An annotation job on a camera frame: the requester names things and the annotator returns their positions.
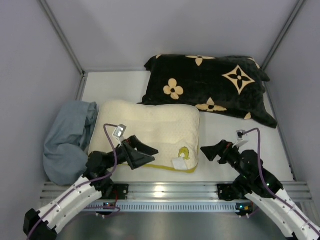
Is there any cream yellow foam pillow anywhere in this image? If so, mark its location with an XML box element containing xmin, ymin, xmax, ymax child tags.
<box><xmin>88</xmin><ymin>100</ymin><xmax>200</xmax><ymax>174</ymax></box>

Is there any beige green blue pillowcase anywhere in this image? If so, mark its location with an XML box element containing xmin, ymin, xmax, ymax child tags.
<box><xmin>43</xmin><ymin>101</ymin><xmax>98</xmax><ymax>186</ymax></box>

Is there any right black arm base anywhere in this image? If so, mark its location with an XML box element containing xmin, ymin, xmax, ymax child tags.
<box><xmin>217</xmin><ymin>183</ymin><xmax>246</xmax><ymax>202</ymax></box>

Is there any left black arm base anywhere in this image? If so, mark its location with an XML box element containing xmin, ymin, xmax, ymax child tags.
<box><xmin>106</xmin><ymin>183</ymin><xmax>129</xmax><ymax>200</ymax></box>

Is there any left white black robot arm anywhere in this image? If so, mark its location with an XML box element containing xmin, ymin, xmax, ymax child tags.
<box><xmin>23</xmin><ymin>135</ymin><xmax>159</xmax><ymax>240</ymax></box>

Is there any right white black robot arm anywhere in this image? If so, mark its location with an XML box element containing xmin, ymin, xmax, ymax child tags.
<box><xmin>201</xmin><ymin>140</ymin><xmax>320</xmax><ymax>240</ymax></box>

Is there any black floral plush pillow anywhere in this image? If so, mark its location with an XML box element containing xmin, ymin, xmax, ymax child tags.
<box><xmin>141</xmin><ymin>54</ymin><xmax>278</xmax><ymax>129</ymax></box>

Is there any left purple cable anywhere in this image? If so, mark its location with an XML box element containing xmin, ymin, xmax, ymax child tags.
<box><xmin>26</xmin><ymin>123</ymin><xmax>121</xmax><ymax>240</ymax></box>

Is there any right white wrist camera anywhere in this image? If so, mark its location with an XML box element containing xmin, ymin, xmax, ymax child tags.
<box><xmin>233</xmin><ymin>130</ymin><xmax>249</xmax><ymax>149</ymax></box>

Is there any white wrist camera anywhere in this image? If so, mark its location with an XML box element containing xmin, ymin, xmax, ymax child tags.
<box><xmin>112</xmin><ymin>124</ymin><xmax>127</xmax><ymax>146</ymax></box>
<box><xmin>233</xmin><ymin>130</ymin><xmax>249</xmax><ymax>149</ymax></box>

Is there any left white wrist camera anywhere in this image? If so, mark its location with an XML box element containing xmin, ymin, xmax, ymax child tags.
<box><xmin>112</xmin><ymin>124</ymin><xmax>127</xmax><ymax>146</ymax></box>

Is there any slotted grey cable duct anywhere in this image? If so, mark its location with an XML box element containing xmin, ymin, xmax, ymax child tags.
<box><xmin>83</xmin><ymin>200</ymin><xmax>252</xmax><ymax>213</ymax></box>

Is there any aluminium mounting rail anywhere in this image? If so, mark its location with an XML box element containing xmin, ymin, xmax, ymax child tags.
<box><xmin>39</xmin><ymin>181</ymin><xmax>313</xmax><ymax>201</ymax></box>

